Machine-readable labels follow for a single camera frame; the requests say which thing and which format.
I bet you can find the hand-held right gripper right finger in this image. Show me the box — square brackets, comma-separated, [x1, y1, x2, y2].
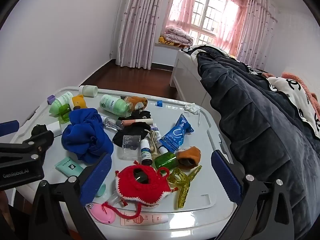
[211, 150, 298, 240]

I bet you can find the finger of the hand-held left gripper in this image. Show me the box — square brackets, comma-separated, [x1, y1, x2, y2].
[16, 129, 55, 162]
[0, 120, 20, 137]

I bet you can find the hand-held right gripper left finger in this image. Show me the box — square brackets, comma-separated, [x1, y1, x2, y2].
[29, 152, 113, 240]

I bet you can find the light green sachet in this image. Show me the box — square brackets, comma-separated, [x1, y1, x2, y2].
[55, 157, 85, 178]

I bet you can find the clear green small bottle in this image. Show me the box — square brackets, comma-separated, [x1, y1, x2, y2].
[59, 103, 72, 123]

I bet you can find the blue cloth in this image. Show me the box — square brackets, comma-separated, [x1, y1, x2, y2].
[61, 108, 114, 165]

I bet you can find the red knitted pouch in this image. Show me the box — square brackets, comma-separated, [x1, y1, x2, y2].
[115, 164, 178, 203]

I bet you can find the yellow orange toy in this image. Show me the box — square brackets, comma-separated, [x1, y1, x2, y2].
[71, 94, 88, 110]

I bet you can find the blue snack packet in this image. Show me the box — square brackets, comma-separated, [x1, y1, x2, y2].
[159, 114, 195, 153]

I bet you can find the white cream jar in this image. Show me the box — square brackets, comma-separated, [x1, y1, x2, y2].
[79, 85, 98, 98]

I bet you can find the large green white bottle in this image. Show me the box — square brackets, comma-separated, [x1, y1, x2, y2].
[99, 94, 133, 117]

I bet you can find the brown plush toy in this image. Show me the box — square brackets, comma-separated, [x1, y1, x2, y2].
[121, 96, 148, 111]

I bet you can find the pink capped small bottle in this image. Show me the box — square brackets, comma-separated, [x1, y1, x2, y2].
[86, 202, 117, 225]

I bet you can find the orange brown sock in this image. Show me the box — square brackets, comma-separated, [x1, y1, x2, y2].
[176, 146, 202, 170]

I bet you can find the clear plastic box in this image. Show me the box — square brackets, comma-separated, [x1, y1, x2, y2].
[118, 135, 142, 161]

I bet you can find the white bottle blue label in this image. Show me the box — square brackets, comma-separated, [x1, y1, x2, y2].
[140, 138, 153, 165]

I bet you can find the black sock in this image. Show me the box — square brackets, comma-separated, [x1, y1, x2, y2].
[112, 124, 151, 148]
[120, 110, 152, 121]

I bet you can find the dark green glass bottle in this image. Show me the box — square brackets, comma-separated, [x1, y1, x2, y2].
[154, 152, 179, 170]

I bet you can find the flat pink white tube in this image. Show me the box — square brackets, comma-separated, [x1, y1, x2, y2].
[120, 214, 170, 227]

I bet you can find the pink and white tube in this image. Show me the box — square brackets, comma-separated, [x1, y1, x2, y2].
[121, 119, 153, 126]

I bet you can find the dark blue padded jacket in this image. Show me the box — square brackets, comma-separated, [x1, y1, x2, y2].
[196, 45, 320, 240]

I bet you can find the crumpled white tissue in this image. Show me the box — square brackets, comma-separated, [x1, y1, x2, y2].
[184, 102, 202, 125]

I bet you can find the black white printed blanket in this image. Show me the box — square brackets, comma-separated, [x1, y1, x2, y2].
[180, 44, 320, 138]

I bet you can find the yellow folded blanket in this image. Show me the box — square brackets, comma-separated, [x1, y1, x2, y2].
[159, 36, 188, 50]

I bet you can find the patterned pink curtain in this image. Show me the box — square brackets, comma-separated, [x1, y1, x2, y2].
[115, 0, 167, 69]
[235, 0, 278, 71]

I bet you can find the folded pink quilt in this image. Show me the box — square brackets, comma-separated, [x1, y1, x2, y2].
[164, 25, 194, 47]

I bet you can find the window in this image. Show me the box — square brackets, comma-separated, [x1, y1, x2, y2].
[189, 0, 242, 46]

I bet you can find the sheer pink curtain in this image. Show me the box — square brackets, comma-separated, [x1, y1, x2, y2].
[166, 0, 248, 55]

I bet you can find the beige string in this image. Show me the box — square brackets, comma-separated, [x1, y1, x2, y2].
[145, 129, 162, 158]

